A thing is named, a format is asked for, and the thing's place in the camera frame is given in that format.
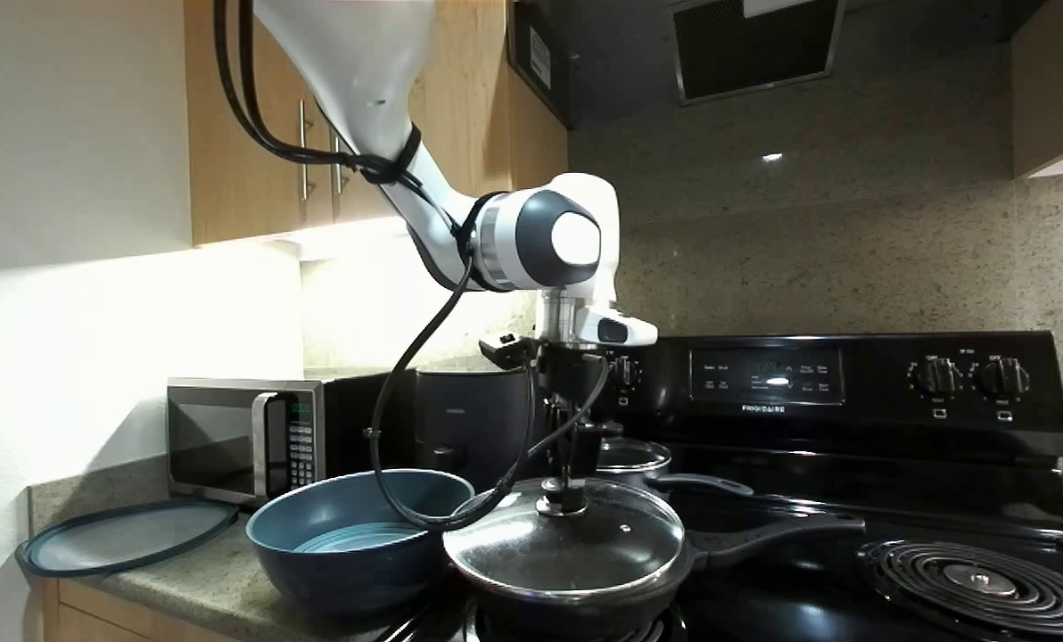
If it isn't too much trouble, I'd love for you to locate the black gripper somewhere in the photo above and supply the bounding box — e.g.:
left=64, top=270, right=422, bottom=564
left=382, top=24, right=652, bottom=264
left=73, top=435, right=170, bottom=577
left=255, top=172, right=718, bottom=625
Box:
left=534, top=342, right=618, bottom=485

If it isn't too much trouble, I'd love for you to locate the blue bowl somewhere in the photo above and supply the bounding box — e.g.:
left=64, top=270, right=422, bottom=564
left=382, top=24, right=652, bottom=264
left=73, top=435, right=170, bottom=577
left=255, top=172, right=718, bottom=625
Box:
left=244, top=464, right=478, bottom=625

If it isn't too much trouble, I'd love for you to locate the black cast iron skillet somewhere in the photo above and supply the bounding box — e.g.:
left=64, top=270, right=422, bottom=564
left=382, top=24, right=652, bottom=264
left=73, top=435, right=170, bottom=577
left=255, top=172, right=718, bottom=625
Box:
left=641, top=468, right=823, bottom=537

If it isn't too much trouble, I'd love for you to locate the black coil burner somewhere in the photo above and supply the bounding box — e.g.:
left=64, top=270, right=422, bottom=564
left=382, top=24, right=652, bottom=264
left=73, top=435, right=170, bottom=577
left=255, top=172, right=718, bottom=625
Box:
left=855, top=537, right=1063, bottom=642

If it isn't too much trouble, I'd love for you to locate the black range hood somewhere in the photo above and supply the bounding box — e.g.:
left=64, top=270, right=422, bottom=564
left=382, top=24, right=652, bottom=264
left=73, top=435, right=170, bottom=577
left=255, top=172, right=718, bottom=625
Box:
left=668, top=0, right=853, bottom=107

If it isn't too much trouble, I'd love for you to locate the slim steel cabinet handle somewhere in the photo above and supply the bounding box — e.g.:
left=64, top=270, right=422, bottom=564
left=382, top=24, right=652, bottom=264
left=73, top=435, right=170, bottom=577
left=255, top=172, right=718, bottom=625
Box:
left=291, top=95, right=313, bottom=208

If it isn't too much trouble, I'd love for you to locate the wooden corner wall cabinet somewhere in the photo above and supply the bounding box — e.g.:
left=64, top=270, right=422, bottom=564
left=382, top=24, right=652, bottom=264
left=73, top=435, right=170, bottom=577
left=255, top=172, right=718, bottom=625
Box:
left=1006, top=0, right=1063, bottom=186

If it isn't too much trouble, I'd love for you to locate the dark oval tray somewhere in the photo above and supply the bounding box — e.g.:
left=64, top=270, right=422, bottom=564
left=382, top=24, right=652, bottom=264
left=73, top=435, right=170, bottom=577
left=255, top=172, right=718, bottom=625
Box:
left=13, top=497, right=247, bottom=582

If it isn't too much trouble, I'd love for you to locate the glass lid with steel knob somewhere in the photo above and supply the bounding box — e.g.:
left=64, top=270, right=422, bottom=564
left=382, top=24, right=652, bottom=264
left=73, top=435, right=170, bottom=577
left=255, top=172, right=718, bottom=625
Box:
left=439, top=475, right=693, bottom=601

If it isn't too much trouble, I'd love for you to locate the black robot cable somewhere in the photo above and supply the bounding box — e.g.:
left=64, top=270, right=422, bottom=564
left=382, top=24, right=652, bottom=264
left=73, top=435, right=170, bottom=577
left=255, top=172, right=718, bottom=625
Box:
left=209, top=0, right=620, bottom=537

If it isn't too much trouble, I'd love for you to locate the stainless steel microwave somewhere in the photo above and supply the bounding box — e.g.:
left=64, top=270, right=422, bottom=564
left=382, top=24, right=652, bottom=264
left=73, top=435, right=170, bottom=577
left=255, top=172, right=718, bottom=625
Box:
left=164, top=375, right=333, bottom=512

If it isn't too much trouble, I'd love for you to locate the small black pot with lid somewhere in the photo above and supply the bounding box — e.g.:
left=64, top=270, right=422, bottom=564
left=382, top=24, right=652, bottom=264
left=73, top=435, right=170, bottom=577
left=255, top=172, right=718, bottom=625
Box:
left=589, top=433, right=678, bottom=485

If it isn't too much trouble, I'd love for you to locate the wooden base cabinet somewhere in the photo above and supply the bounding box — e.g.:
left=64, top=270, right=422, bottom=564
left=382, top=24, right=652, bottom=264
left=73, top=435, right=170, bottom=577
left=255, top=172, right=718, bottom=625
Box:
left=30, top=576, right=244, bottom=642

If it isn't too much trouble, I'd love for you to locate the black frying pan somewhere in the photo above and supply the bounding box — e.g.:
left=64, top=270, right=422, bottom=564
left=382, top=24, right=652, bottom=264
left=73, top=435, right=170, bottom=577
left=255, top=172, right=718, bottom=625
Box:
left=439, top=507, right=872, bottom=634

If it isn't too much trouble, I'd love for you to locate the black electric stove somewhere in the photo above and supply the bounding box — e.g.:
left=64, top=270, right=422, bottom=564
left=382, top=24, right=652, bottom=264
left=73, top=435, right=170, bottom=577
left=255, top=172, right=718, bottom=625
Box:
left=376, top=330, right=1063, bottom=642

